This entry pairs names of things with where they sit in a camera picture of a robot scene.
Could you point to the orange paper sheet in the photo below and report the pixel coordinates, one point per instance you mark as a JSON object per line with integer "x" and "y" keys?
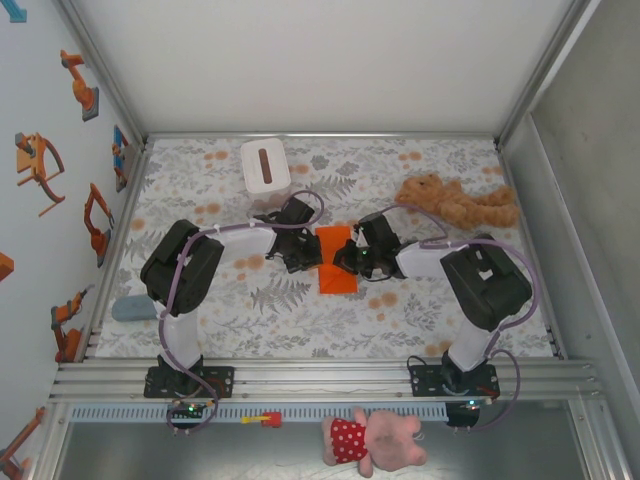
{"x": 335, "y": 280}

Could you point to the aluminium frame leg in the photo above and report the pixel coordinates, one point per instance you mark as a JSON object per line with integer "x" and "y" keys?
{"x": 52, "y": 440}
{"x": 600, "y": 440}

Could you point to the orange gripper wall sticker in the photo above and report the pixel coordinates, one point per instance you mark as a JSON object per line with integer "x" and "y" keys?
{"x": 30, "y": 160}

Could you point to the slim aluminium frame rail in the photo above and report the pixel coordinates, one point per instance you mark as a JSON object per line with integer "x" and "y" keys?
{"x": 320, "y": 135}

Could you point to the white tissue box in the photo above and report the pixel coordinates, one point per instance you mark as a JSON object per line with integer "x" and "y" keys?
{"x": 255, "y": 165}

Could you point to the wide aluminium frame rail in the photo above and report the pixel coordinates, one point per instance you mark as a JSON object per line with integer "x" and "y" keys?
{"x": 325, "y": 385}

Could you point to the aluminium frame post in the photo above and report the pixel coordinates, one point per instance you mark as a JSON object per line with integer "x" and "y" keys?
{"x": 545, "y": 65}
{"x": 102, "y": 65}

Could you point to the blue orange wall sticker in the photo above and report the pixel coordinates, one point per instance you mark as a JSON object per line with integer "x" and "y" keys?
{"x": 120, "y": 155}

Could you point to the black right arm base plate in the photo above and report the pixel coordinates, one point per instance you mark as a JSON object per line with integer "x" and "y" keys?
{"x": 425, "y": 382}

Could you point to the pink pig plush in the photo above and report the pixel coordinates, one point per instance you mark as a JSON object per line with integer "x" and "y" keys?
{"x": 390, "y": 440}

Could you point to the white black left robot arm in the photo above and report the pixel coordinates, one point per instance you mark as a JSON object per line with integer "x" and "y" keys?
{"x": 185, "y": 270}

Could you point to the red yellow connector plug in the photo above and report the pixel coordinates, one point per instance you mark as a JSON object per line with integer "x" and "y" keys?
{"x": 272, "y": 420}

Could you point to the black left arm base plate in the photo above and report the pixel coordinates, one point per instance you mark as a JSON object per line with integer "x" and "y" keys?
{"x": 220, "y": 380}

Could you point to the grey-blue sponge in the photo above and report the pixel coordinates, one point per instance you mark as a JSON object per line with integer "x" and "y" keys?
{"x": 132, "y": 309}

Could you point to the brown teddy bear plush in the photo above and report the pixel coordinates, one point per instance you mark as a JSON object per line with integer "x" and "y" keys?
{"x": 450, "y": 200}

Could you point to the black controller board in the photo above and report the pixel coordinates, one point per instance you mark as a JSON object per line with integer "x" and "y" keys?
{"x": 465, "y": 417}
{"x": 190, "y": 410}

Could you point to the orange block wall sticker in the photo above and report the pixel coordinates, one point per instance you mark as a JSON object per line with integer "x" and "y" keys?
{"x": 5, "y": 267}

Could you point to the aluminium side rail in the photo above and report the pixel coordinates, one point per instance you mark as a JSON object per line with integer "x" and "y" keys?
{"x": 532, "y": 225}
{"x": 114, "y": 250}

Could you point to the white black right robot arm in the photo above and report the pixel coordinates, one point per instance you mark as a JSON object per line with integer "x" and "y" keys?
{"x": 485, "y": 285}

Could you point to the floral printed tablecloth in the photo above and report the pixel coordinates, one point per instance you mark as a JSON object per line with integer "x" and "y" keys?
{"x": 325, "y": 325}

